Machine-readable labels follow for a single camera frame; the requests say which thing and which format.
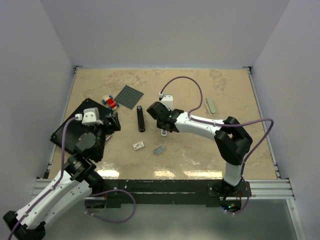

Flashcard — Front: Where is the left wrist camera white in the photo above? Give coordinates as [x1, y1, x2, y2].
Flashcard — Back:
[75, 107, 103, 126]

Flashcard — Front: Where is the purple cable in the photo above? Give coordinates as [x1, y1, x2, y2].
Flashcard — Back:
[8, 116, 137, 240]
[157, 76, 275, 216]

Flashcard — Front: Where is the white staple box sleeve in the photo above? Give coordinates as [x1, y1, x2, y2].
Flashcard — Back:
[132, 141, 145, 151]

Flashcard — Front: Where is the grey lego baseplate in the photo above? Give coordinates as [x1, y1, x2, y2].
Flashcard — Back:
[115, 85, 144, 110]

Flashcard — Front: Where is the black stapler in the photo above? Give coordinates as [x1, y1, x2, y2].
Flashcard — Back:
[136, 105, 146, 133]

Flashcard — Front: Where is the red blue lego car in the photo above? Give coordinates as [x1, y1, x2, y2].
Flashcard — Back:
[102, 95, 120, 111]

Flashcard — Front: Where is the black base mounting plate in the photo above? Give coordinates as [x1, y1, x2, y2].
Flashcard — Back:
[86, 179, 252, 208]

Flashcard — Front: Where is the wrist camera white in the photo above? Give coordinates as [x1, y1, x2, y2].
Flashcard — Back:
[75, 107, 103, 126]
[158, 92, 174, 111]

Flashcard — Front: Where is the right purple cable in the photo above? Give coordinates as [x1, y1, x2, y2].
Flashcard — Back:
[157, 76, 275, 216]

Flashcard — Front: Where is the black flat case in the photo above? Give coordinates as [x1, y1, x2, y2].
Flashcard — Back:
[50, 98, 115, 154]

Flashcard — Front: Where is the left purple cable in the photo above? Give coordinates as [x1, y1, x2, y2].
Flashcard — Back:
[8, 116, 137, 240]

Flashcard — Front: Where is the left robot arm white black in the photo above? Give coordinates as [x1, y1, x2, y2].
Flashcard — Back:
[3, 108, 121, 240]

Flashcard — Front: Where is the light green stapler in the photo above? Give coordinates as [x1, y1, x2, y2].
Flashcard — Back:
[204, 97, 217, 116]

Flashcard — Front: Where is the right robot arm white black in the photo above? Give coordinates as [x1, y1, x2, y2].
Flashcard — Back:
[146, 101, 253, 197]

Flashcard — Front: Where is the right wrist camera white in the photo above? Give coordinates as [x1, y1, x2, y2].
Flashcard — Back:
[158, 92, 174, 111]

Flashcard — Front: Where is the staple box tray with staples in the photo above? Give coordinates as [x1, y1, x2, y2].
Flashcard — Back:
[153, 145, 166, 156]

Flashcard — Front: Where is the light blue stapler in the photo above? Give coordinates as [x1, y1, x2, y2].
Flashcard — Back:
[161, 129, 168, 137]

